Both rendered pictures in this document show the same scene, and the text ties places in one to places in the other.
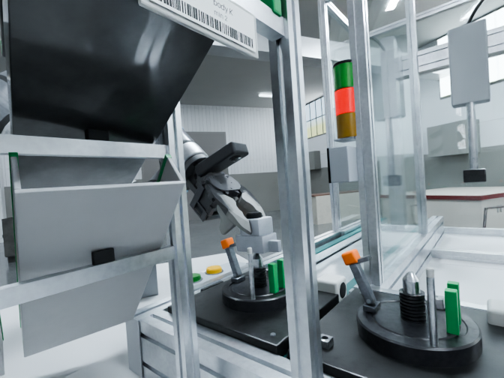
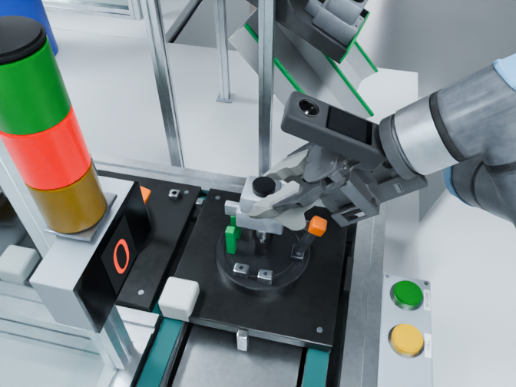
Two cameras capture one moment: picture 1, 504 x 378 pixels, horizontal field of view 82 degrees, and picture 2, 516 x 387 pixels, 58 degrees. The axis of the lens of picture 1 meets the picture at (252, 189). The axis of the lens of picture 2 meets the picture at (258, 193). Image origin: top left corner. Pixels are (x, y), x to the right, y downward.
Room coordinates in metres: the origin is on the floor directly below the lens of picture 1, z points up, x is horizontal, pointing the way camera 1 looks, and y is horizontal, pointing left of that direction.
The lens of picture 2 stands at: (0.90, -0.19, 1.55)
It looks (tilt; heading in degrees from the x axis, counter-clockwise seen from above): 47 degrees down; 154
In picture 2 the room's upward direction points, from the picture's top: straight up
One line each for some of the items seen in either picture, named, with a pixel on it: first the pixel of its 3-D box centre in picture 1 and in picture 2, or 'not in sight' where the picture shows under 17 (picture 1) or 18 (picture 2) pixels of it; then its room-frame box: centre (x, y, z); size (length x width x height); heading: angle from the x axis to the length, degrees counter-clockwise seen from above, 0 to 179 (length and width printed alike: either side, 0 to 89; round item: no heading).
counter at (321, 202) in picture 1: (340, 205); not in sight; (8.16, -2.47, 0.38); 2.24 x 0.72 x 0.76; 113
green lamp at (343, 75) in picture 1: (346, 79); (19, 80); (0.61, -0.21, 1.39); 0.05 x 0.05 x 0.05
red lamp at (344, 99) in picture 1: (347, 103); (45, 140); (0.61, -0.21, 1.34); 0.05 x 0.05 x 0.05
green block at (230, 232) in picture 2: (282, 273); (230, 239); (0.52, -0.04, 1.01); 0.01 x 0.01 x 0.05; 51
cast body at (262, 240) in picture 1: (259, 231); (255, 200); (0.53, -0.01, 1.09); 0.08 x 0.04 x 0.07; 51
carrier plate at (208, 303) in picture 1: (260, 300); (262, 259); (0.53, 0.00, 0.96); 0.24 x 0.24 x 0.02; 51
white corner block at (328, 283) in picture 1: (331, 288); (180, 299); (0.55, -0.14, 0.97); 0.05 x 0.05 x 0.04; 51
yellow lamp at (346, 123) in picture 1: (349, 126); (67, 189); (0.61, -0.21, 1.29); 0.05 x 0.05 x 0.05
